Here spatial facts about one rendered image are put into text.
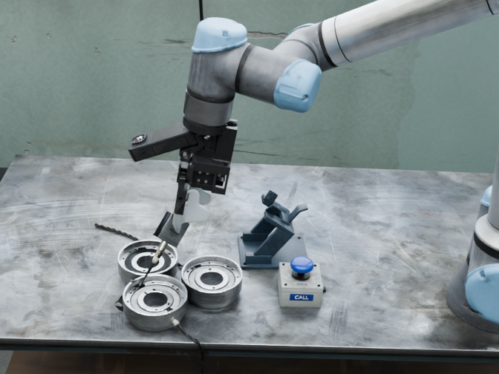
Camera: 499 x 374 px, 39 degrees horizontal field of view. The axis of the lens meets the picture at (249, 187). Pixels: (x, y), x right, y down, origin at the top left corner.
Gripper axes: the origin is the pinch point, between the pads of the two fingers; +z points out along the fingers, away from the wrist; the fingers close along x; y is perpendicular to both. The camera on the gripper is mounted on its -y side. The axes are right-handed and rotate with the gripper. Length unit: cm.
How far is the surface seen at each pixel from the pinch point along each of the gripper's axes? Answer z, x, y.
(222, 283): 7.5, -5.8, 9.5
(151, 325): 9.7, -16.0, -1.1
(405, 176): 5, 40, 51
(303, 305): 7.8, -8.2, 23.6
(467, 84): 22, 158, 106
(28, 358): 40.3, 2.8, -24.4
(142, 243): 9.0, 4.0, -5.1
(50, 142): 77, 155, -54
